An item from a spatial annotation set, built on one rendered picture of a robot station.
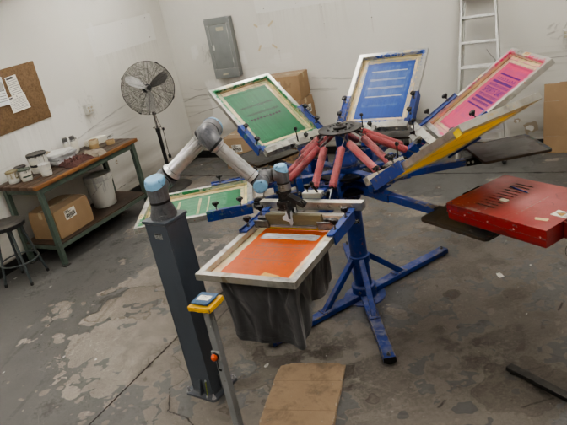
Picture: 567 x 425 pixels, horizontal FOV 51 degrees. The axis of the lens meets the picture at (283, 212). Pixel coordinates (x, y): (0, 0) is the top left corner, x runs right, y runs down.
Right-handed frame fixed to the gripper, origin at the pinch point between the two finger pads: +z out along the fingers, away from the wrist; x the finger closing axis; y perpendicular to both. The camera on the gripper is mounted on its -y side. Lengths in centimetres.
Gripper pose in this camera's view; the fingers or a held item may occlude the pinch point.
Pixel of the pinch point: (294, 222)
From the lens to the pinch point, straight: 342.8
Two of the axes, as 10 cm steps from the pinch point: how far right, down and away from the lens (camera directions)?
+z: 1.8, 9.1, 3.7
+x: -4.4, 4.2, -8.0
